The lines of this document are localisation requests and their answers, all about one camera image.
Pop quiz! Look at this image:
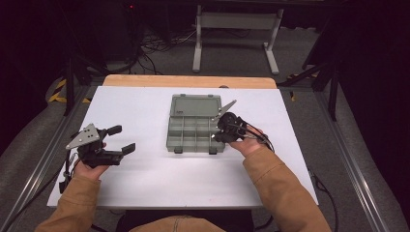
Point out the person's right hand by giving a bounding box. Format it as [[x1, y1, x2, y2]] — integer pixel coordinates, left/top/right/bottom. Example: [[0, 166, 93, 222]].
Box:
[[227, 126, 269, 159]]

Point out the wooden table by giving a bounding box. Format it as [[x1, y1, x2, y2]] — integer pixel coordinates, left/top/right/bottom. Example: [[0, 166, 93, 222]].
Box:
[[102, 73, 278, 90]]

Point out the person's dark lap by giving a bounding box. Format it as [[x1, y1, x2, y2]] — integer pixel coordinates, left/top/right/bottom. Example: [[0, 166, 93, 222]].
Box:
[[115, 209, 259, 232]]

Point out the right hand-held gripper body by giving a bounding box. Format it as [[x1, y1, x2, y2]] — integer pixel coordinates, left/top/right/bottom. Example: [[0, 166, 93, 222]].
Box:
[[211, 99, 249, 144]]

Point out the white board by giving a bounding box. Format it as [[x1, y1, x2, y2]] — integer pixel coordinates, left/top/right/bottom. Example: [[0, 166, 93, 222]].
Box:
[[46, 85, 319, 209]]

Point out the yellow black floor tape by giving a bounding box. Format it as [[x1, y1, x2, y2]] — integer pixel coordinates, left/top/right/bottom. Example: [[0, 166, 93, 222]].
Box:
[[47, 78, 92, 104]]

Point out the right hand-held gripper cable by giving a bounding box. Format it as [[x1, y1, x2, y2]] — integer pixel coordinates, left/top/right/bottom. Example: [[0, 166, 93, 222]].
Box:
[[237, 119, 340, 232]]

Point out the hand-held gripper cable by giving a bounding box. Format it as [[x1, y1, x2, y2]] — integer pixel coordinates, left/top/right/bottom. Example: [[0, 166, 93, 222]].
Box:
[[0, 149, 80, 232], [237, 119, 340, 232]]

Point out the grey plastic compartment box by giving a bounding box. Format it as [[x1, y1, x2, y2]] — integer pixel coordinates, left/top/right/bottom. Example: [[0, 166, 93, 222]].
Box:
[[165, 93, 227, 156]]

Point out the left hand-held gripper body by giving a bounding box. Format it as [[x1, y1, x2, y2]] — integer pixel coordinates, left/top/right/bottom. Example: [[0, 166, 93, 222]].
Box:
[[65, 123, 125, 169]]

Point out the left hand-held gripper cable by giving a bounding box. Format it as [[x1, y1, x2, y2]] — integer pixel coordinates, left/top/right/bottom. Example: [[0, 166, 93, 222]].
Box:
[[0, 149, 80, 232]]

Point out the grey metal stand frame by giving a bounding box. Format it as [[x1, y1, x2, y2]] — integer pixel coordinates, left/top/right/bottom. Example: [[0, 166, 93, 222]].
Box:
[[191, 4, 285, 75]]

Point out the person's left hand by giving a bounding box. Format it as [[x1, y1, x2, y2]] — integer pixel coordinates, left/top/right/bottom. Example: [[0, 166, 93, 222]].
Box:
[[73, 141, 110, 181]]

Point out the person's torso tan jacket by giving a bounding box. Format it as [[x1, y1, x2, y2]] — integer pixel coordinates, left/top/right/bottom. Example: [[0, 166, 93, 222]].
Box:
[[129, 216, 226, 232]]

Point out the black tripod stand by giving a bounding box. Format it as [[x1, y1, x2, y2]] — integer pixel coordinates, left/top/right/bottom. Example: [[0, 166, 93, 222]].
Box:
[[62, 56, 110, 117]]

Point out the black angled stand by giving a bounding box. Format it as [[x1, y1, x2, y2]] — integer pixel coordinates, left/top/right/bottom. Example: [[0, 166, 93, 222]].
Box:
[[278, 18, 341, 122]]

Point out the aluminium floor rail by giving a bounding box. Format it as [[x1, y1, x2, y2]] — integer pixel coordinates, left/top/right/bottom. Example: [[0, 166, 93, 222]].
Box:
[[313, 91, 390, 232], [0, 85, 98, 231]]

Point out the bundle of black floor cables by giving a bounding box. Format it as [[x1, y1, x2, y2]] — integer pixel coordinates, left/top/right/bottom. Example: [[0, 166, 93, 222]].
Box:
[[127, 28, 198, 75]]

